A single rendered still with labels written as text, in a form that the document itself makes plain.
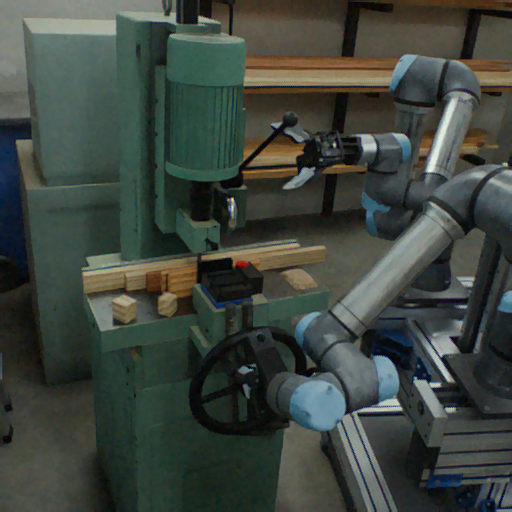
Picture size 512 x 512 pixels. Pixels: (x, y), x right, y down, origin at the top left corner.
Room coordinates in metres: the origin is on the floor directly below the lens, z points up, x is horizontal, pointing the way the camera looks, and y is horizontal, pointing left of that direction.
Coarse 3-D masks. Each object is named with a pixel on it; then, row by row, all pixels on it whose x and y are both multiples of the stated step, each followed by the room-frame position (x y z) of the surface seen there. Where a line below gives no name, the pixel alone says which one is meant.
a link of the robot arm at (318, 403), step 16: (288, 384) 0.80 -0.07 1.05; (304, 384) 0.77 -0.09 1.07; (320, 384) 0.75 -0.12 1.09; (336, 384) 0.78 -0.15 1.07; (288, 400) 0.76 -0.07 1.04; (304, 400) 0.73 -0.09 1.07; (320, 400) 0.73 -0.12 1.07; (336, 400) 0.74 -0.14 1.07; (288, 416) 0.77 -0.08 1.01; (304, 416) 0.72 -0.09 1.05; (320, 416) 0.72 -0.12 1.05; (336, 416) 0.73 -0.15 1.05
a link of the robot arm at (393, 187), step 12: (372, 180) 1.43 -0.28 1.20; (384, 180) 1.42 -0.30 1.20; (396, 180) 1.43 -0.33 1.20; (408, 180) 1.43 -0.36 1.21; (372, 192) 1.43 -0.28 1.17; (384, 192) 1.42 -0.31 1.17; (396, 192) 1.41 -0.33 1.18; (372, 204) 1.43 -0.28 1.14; (384, 204) 1.43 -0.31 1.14; (396, 204) 1.41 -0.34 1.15
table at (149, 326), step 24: (120, 288) 1.32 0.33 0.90; (144, 288) 1.33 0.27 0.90; (264, 288) 1.38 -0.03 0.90; (288, 288) 1.39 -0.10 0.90; (312, 288) 1.40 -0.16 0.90; (96, 312) 1.20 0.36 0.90; (144, 312) 1.21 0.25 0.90; (192, 312) 1.23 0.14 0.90; (288, 312) 1.34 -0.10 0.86; (96, 336) 1.17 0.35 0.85; (120, 336) 1.14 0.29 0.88; (144, 336) 1.17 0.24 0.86; (168, 336) 1.19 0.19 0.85; (192, 336) 1.20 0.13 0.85
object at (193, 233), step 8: (176, 208) 1.46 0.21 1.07; (184, 208) 1.47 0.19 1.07; (176, 216) 1.46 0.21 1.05; (184, 216) 1.41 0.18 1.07; (176, 224) 1.46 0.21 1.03; (184, 224) 1.40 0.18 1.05; (192, 224) 1.37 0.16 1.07; (200, 224) 1.37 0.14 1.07; (208, 224) 1.37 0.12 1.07; (216, 224) 1.38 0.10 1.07; (176, 232) 1.45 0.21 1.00; (184, 232) 1.40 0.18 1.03; (192, 232) 1.35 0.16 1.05; (200, 232) 1.35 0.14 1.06; (208, 232) 1.36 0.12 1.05; (216, 232) 1.37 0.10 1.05; (184, 240) 1.40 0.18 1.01; (192, 240) 1.35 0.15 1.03; (200, 240) 1.35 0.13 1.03; (216, 240) 1.37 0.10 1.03; (192, 248) 1.35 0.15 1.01; (200, 248) 1.35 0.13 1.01; (208, 248) 1.36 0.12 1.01
